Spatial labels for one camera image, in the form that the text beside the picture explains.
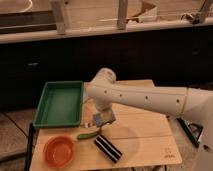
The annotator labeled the blue sponge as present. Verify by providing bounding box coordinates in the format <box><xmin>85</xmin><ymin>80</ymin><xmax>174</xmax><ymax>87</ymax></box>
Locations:
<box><xmin>93</xmin><ymin>113</ymin><xmax>104</xmax><ymax>127</ymax></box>

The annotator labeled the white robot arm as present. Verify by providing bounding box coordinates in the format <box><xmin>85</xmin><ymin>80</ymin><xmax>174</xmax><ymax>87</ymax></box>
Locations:
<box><xmin>87</xmin><ymin>68</ymin><xmax>213</xmax><ymax>171</ymax></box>

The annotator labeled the green plastic tray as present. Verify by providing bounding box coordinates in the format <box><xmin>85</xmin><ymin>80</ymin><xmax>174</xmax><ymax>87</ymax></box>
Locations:
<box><xmin>33</xmin><ymin>81</ymin><xmax>84</xmax><ymax>129</ymax></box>

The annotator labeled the metal fork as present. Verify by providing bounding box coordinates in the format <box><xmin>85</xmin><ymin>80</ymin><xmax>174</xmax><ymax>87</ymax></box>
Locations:
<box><xmin>83</xmin><ymin>122</ymin><xmax>95</xmax><ymax>128</ymax></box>

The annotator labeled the black striped brush block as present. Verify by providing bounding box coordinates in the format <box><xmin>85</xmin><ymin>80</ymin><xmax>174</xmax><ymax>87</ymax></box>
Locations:
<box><xmin>94</xmin><ymin>135</ymin><xmax>122</xmax><ymax>163</ymax></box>

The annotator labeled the green chili pepper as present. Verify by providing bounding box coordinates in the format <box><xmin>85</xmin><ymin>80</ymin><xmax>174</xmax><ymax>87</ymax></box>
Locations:
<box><xmin>77</xmin><ymin>129</ymin><xmax>102</xmax><ymax>140</ymax></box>

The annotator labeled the grey cloth piece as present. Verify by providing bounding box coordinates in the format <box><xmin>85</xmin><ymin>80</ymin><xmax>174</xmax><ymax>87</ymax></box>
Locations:
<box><xmin>82</xmin><ymin>96</ymin><xmax>90</xmax><ymax>104</ymax></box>

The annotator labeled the wooden folding table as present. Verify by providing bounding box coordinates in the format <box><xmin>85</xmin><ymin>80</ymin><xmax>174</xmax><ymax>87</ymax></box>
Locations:
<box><xmin>29</xmin><ymin>79</ymin><xmax>183</xmax><ymax>171</ymax></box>

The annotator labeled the orange plastic bowl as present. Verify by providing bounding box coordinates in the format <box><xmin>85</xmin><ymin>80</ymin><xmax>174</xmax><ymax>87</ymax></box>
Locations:
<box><xmin>43</xmin><ymin>136</ymin><xmax>74</xmax><ymax>169</ymax></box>

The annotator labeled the green bin with items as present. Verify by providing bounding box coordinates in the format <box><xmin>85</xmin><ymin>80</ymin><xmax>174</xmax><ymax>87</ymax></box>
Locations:
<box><xmin>178</xmin><ymin>118</ymin><xmax>203</xmax><ymax>148</ymax></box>

